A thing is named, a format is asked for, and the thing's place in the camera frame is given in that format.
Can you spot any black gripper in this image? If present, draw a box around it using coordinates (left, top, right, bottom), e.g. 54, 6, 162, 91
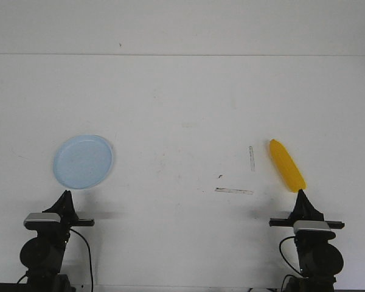
42, 190, 95, 228
269, 189, 345, 229

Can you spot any light blue round plate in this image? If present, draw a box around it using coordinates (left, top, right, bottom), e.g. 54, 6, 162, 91
52, 134, 114, 190

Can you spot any yellow corn cob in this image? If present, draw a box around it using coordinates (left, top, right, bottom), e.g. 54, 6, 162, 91
269, 139, 307, 193

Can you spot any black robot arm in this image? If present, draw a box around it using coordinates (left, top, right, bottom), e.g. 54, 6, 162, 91
269, 189, 345, 291
19, 190, 95, 291

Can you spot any horizontal tape strip marker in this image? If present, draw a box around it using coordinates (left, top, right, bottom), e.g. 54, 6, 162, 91
215, 187, 254, 195

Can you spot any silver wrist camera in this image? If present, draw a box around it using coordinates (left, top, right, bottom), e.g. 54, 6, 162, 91
23, 212, 61, 231
293, 220, 336, 240

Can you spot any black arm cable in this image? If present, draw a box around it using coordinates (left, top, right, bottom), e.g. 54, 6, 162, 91
279, 236, 302, 274
69, 228, 94, 292

